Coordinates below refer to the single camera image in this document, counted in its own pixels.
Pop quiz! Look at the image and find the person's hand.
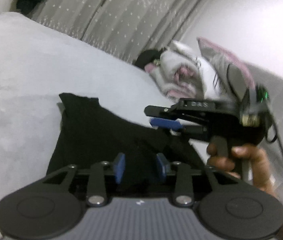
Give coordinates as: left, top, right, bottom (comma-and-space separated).
206, 143, 276, 197

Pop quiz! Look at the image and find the grey bed sheet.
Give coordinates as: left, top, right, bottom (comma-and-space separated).
0, 11, 207, 240

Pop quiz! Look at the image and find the grey dotted curtain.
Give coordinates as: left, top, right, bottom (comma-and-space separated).
29, 0, 209, 63

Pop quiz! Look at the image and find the folded pink white quilt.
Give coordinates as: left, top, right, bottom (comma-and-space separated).
144, 40, 232, 102

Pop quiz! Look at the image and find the pink grey pillow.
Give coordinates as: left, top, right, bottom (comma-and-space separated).
197, 37, 255, 101

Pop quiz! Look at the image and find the black garment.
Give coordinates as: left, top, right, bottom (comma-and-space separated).
46, 93, 207, 198

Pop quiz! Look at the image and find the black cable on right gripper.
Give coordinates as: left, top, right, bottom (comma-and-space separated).
263, 109, 283, 196

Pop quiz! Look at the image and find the black item behind quilt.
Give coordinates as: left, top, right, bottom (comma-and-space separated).
133, 49, 162, 69

